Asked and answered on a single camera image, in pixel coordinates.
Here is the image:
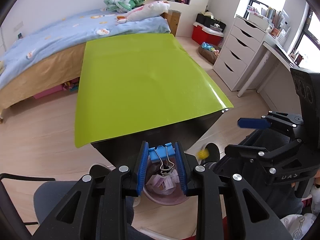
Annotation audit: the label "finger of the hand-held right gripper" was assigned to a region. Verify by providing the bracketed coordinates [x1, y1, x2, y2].
[237, 110, 305, 131]
[224, 139, 320, 186]

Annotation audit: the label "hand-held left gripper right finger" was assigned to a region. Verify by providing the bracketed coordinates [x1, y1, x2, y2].
[174, 142, 293, 240]

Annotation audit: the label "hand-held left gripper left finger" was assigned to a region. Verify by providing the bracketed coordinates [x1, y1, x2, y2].
[31, 141, 150, 240]

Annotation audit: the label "blue binder clip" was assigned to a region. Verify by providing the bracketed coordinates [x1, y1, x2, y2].
[148, 142, 175, 176]

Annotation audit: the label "pink translucent waste bin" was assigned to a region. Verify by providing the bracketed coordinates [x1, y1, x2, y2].
[142, 160, 198, 205]

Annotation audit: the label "person's right forearm white sleeve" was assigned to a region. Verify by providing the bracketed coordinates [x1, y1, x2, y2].
[280, 213, 318, 240]

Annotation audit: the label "white plastic packet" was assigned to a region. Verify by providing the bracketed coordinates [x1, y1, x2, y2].
[162, 171, 181, 193]

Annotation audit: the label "white desk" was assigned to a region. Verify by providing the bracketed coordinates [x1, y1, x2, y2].
[237, 34, 320, 107]

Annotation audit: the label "white drawer unit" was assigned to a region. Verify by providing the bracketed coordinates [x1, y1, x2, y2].
[213, 15, 268, 92]

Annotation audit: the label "green-topped table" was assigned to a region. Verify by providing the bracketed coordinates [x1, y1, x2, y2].
[74, 33, 235, 166]

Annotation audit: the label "brown pet bed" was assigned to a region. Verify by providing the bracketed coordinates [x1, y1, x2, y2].
[198, 44, 222, 64]

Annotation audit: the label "white mesh basket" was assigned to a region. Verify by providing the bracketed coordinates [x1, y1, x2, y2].
[276, 26, 292, 46]

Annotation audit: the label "person's left leg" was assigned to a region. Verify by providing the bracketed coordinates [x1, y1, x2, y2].
[34, 179, 137, 240]

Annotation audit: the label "red storage box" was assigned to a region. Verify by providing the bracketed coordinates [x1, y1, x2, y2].
[192, 22, 224, 47]

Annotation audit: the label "colourful toys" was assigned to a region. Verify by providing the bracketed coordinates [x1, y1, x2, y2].
[62, 79, 80, 92]

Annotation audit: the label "row of books and cards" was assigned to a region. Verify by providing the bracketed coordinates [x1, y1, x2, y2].
[246, 4, 291, 31]

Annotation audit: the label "black bags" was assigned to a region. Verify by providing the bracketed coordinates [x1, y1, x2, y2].
[196, 12, 227, 32]

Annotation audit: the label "pink box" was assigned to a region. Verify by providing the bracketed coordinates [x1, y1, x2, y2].
[32, 84, 64, 99]

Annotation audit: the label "wooden nightstand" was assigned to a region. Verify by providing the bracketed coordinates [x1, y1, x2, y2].
[161, 9, 181, 37]

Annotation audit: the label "tan bed base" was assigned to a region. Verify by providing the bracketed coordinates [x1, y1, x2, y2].
[0, 42, 87, 123]

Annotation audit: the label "black chair armrest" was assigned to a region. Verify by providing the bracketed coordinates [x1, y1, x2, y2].
[0, 172, 56, 240]

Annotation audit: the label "pink white axolotl plush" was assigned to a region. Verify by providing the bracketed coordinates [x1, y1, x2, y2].
[117, 1, 171, 24]

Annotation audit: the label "bed with blue sheet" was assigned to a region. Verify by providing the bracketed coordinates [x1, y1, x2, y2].
[0, 8, 171, 91]

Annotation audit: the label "green plush toy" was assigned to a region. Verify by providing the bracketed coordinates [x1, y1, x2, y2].
[104, 0, 146, 13]

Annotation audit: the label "small photo frame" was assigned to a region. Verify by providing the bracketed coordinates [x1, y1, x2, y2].
[289, 51, 303, 66]

